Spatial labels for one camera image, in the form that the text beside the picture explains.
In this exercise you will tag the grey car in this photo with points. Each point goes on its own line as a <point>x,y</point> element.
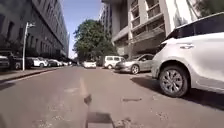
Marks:
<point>140,64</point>

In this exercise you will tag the brownish asphalt road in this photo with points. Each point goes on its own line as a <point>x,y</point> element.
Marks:
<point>50,96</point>

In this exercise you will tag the dark office building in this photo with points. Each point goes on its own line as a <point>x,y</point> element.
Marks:
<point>43,20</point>

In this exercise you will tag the small white car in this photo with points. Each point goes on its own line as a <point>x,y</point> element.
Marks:
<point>89,64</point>

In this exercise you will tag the paved sidewalk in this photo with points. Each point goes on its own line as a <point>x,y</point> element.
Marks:
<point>16,74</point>

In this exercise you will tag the white van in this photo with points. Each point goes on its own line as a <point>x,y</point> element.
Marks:
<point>111,61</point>

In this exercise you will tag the row of parked cars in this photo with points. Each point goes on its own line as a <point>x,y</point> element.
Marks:
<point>38,62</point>

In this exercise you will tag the white lamp post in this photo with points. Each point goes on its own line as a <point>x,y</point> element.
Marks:
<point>24,50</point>

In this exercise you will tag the large green tree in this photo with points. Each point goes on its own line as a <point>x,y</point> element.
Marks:
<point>91,41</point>

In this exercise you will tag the pale concrete building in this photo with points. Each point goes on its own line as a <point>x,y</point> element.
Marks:
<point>166,13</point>

